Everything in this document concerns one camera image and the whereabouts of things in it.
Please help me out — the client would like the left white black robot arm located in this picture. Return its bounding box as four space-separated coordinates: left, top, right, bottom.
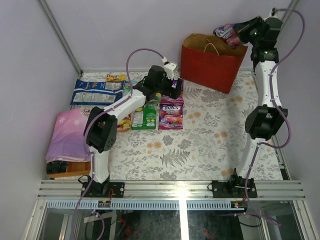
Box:
84 61 182 198

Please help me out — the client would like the yellow M&M's candy pack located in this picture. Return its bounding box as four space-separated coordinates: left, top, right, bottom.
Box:
105 73 126 82

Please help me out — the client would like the small purple candy pack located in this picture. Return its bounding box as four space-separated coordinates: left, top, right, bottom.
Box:
160 79 184 105

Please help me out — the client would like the orange candy bag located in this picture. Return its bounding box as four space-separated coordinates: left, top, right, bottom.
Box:
117 113 132 132

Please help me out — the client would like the green Fox's candy bag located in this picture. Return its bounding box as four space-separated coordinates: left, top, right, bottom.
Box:
123 80 138 97

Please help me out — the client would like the purple cable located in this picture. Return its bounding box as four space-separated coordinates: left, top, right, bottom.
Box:
243 8 306 227
71 48 167 240

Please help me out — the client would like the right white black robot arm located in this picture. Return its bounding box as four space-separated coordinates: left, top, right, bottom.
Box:
225 16 288 198

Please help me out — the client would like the white slotted cable duct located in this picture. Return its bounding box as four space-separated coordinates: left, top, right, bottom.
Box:
47 199 246 211

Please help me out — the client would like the blue chips bag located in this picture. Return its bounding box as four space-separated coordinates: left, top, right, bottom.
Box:
70 79 125 106

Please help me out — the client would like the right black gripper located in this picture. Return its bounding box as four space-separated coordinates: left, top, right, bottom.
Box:
230 15 264 47

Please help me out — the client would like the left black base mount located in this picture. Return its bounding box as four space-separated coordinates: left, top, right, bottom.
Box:
84 181 125 199

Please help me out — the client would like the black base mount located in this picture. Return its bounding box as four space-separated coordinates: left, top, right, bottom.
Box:
84 181 125 199
207 178 258 199

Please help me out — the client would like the red paper bag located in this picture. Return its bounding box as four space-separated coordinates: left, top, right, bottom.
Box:
180 33 248 94

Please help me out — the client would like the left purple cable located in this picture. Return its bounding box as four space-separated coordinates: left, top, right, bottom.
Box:
71 48 167 240

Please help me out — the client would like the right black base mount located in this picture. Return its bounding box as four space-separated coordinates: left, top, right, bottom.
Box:
207 178 258 199

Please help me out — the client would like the aluminium front rail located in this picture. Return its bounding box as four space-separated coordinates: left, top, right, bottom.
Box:
37 179 306 201

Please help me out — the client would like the floral table mat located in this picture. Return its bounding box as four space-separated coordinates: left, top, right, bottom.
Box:
108 71 258 180

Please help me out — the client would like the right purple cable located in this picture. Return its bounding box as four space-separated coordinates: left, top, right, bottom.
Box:
243 8 306 227

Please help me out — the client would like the pink folded cloth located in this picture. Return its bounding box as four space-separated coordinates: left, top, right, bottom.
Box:
45 107 91 163

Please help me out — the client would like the wooden organizer tray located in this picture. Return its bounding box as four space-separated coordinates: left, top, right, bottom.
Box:
46 160 91 179

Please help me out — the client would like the green snack bag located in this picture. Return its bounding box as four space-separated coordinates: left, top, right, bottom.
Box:
149 93 162 103
131 103 158 130

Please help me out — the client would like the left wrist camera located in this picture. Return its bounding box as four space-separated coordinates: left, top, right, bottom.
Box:
162 57 178 80

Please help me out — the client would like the purple Fox's berries bag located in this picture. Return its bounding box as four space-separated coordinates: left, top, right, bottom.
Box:
158 103 183 130

